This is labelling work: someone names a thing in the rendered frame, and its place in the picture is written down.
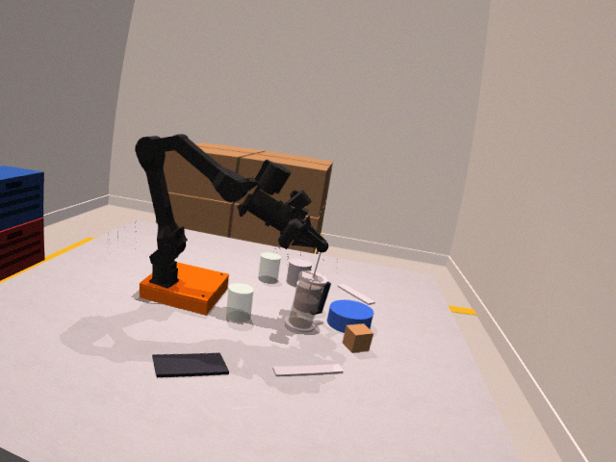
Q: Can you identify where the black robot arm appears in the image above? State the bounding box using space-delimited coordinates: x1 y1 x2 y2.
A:
135 134 312 289

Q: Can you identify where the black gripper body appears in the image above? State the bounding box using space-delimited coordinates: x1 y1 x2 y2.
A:
262 199 309 249

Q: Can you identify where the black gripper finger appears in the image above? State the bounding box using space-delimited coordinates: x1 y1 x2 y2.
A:
291 221 325 249
305 216 325 241

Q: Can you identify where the blue cylinder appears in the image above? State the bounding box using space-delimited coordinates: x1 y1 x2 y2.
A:
326 300 374 333

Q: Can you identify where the white flat bar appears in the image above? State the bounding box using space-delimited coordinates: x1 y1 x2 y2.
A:
338 284 375 305
272 364 344 376

